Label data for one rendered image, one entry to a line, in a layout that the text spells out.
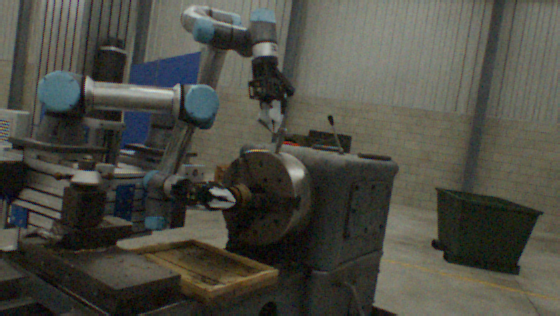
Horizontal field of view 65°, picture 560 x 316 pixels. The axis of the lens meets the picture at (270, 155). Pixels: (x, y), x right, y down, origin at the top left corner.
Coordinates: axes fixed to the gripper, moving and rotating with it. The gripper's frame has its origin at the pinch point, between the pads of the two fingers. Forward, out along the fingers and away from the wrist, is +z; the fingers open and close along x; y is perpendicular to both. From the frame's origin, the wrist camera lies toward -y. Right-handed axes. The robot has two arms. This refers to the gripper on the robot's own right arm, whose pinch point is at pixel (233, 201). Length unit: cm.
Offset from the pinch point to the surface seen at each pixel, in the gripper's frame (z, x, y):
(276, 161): 3.1, 13.1, -14.9
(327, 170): 13.4, 12.2, -30.5
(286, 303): 12.0, -31.7, -19.6
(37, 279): -9, -17, 51
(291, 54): -591, 234, -875
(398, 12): -353, 367, -972
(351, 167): 18.3, 14.2, -38.3
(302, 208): 12.5, -0.4, -19.6
